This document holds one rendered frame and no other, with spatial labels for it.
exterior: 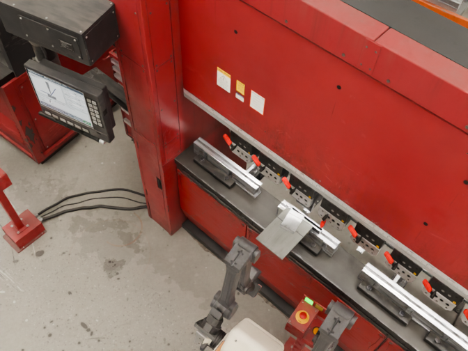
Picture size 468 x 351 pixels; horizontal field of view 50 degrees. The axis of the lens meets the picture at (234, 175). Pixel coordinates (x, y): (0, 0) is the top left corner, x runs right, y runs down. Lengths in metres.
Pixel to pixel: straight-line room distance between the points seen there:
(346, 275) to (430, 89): 1.37
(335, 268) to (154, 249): 1.50
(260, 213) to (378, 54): 1.43
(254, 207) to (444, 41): 1.53
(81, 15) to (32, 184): 2.16
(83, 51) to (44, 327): 2.01
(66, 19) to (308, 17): 1.07
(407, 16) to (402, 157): 0.51
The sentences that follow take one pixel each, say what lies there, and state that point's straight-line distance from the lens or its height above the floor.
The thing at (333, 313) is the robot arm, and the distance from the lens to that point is 1.92.
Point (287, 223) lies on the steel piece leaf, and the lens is 2.76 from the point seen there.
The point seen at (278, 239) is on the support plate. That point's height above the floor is 1.00.
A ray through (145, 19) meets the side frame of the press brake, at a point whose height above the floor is 1.96.
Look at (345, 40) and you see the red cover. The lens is 1.83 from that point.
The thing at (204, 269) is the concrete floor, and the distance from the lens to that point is 3.71.
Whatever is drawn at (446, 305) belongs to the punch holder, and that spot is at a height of 1.21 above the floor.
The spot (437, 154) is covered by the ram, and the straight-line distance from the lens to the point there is 1.92.
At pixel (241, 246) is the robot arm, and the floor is 1.62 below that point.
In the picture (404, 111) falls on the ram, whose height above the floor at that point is 2.08.
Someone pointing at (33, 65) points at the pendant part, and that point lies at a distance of 2.75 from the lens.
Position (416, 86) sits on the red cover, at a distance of 1.77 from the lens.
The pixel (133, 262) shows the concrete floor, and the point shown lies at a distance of 3.78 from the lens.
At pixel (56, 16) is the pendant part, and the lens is 2.43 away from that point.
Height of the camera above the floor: 3.38
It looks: 55 degrees down
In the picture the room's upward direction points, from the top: 4 degrees clockwise
